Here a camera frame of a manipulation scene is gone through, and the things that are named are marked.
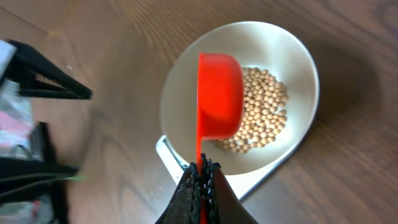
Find red measuring scoop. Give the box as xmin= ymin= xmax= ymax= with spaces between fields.
xmin=195 ymin=52 xmax=245 ymax=224

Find white digital kitchen scale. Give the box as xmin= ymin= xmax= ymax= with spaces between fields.
xmin=155 ymin=119 xmax=314 ymax=201

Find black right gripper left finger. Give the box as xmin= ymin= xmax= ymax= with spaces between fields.
xmin=155 ymin=162 xmax=201 ymax=224

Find beige bowl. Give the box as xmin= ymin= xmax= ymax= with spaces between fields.
xmin=160 ymin=21 xmax=320 ymax=175

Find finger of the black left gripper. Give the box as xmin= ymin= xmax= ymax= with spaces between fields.
xmin=6 ymin=40 xmax=92 ymax=100

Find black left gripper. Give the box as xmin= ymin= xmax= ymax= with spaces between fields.
xmin=1 ymin=122 xmax=80 ymax=224

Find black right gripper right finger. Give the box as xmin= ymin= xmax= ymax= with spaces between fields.
xmin=201 ymin=153 xmax=257 ymax=224

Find soybeans in bowl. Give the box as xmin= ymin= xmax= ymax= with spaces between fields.
xmin=214 ymin=67 xmax=289 ymax=154

